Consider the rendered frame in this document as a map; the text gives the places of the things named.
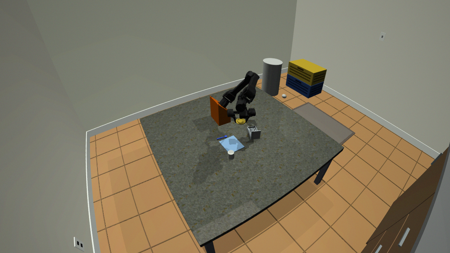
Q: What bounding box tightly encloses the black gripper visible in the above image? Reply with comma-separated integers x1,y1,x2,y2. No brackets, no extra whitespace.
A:
227,108,256,123

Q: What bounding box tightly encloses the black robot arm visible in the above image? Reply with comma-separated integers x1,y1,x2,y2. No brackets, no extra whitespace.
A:
218,71,259,119

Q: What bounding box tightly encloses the light blue square mat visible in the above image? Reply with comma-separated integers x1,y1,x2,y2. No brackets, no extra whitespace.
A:
219,136,244,152

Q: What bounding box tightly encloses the yellow round plate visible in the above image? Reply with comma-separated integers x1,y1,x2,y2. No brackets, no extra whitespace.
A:
236,118,246,125

